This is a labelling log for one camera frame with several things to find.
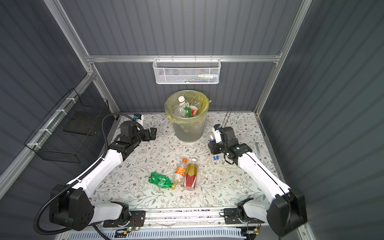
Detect small orange label bottle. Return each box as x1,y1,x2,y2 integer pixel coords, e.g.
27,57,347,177
173,158,188,184

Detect yellow red label bottle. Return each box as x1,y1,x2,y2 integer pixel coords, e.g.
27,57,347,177
184,158,199,191

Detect yellow plastic bin liner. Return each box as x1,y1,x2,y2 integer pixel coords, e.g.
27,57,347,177
164,90,211,124

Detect clear bottle red label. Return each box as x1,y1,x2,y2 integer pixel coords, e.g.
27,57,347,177
190,105,201,116

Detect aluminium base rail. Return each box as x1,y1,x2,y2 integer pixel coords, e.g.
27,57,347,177
103,207,262,229

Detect clear bottle green cap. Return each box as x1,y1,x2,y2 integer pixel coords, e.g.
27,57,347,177
174,107,187,118

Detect lilac handled scissors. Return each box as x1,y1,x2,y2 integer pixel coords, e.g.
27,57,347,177
255,142,261,159

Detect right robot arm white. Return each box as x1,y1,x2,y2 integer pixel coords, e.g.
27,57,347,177
208,141,308,237

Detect lying green soda bottle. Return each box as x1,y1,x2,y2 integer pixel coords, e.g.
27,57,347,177
149,172,176,190

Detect silver mesh waste bin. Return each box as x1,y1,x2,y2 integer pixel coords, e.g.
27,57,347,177
164,89,210,143

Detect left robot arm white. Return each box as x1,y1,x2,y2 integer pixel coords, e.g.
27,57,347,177
33,114,157,236

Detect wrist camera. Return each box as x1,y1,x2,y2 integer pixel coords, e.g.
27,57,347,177
213,124,237,144
134,113,144,127

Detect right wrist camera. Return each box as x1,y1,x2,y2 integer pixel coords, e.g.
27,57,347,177
213,124,237,144

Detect black wire side basket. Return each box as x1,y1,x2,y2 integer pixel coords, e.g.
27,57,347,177
24,92,110,164

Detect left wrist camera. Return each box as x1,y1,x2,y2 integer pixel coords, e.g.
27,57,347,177
134,113,144,127

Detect white wire wall basket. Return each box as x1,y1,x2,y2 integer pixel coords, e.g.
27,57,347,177
153,59,222,85

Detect white slotted cable duct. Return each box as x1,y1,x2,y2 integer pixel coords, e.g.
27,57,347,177
67,227,247,240

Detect upright green soda bottle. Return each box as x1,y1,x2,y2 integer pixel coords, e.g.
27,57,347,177
184,107,193,118

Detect clear unlabeled bottle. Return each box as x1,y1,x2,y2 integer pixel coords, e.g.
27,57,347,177
176,96,190,108

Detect small blue label bottle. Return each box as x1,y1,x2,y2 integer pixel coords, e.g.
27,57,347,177
213,155,219,163

